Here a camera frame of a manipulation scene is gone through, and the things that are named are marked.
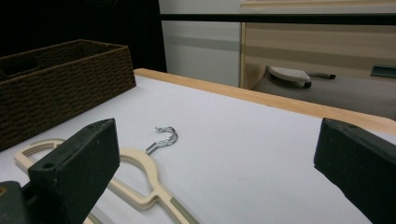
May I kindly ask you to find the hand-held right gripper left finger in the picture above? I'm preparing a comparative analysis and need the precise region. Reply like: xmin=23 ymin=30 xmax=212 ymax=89
xmin=27 ymin=118 xmax=121 ymax=224

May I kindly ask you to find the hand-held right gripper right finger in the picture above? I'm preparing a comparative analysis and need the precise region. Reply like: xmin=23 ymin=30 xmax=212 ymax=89
xmin=313 ymin=118 xmax=396 ymax=224

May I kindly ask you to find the cream hanger with metal hook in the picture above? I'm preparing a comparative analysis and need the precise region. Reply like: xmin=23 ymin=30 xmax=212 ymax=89
xmin=13 ymin=125 xmax=200 ymax=224

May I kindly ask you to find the brown woven basket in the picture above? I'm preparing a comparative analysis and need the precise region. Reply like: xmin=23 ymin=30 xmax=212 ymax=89
xmin=0 ymin=38 xmax=137 ymax=152

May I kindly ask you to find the dark grey desk label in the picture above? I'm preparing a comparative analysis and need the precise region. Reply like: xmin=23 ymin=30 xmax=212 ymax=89
xmin=370 ymin=63 xmax=396 ymax=79

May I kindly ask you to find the office chair base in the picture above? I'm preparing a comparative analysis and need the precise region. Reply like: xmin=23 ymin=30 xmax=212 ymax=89
xmin=268 ymin=64 xmax=338 ymax=90

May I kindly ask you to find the light wooden desk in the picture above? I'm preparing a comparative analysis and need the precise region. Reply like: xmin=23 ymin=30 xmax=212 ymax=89
xmin=238 ymin=0 xmax=396 ymax=91

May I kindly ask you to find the white table sheet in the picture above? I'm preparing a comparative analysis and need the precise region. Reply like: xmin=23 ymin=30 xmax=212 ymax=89
xmin=0 ymin=74 xmax=396 ymax=224

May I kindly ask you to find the black curtain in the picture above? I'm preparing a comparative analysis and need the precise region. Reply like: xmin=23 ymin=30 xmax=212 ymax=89
xmin=0 ymin=0 xmax=168 ymax=73

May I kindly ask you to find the white cabinet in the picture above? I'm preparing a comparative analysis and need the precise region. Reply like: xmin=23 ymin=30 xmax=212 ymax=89
xmin=158 ymin=0 xmax=247 ymax=88

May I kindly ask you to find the black horizontal frame bar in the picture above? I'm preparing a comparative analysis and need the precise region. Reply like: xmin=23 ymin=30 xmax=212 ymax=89
xmin=160 ymin=12 xmax=396 ymax=26

